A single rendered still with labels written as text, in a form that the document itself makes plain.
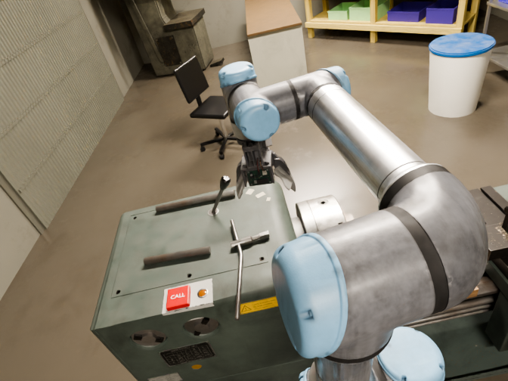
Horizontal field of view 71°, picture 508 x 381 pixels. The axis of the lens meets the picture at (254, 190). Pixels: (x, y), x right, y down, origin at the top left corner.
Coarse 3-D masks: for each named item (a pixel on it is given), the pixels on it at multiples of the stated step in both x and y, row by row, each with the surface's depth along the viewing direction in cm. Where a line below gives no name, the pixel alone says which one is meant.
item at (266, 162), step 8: (240, 144) 80; (248, 144) 80; (256, 144) 77; (248, 152) 81; (256, 152) 81; (264, 152) 85; (272, 152) 86; (248, 160) 81; (256, 160) 82; (264, 160) 82; (272, 160) 86; (240, 168) 82; (248, 168) 81; (256, 168) 80; (264, 168) 80; (272, 168) 83; (248, 176) 82; (256, 176) 82; (264, 176) 82; (272, 176) 82; (256, 184) 84
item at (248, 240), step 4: (264, 232) 103; (248, 236) 103; (252, 236) 103; (256, 236) 103; (260, 236) 102; (264, 236) 103; (268, 236) 103; (236, 240) 102; (240, 240) 102; (244, 240) 102; (248, 240) 102; (252, 240) 103; (232, 244) 102; (236, 244) 102; (240, 244) 102; (244, 244) 102; (232, 248) 102
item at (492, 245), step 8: (496, 224) 119; (488, 232) 117; (496, 232) 117; (504, 232) 116; (488, 240) 115; (496, 240) 114; (504, 240) 114; (488, 248) 113; (496, 248) 112; (504, 248) 112; (488, 256) 114; (496, 256) 114; (504, 256) 114
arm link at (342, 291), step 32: (352, 224) 36; (384, 224) 35; (416, 224) 34; (288, 256) 35; (320, 256) 33; (352, 256) 33; (384, 256) 32; (416, 256) 32; (288, 288) 34; (320, 288) 32; (352, 288) 32; (384, 288) 32; (416, 288) 32; (288, 320) 37; (320, 320) 31; (352, 320) 32; (384, 320) 32; (416, 320) 34; (320, 352) 33; (352, 352) 36
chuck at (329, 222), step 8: (312, 200) 117; (320, 200) 115; (328, 200) 114; (336, 200) 113; (312, 208) 112; (320, 208) 111; (328, 208) 111; (336, 208) 110; (320, 216) 109; (328, 216) 108; (336, 216) 108; (344, 216) 107; (320, 224) 107; (328, 224) 107; (336, 224) 106
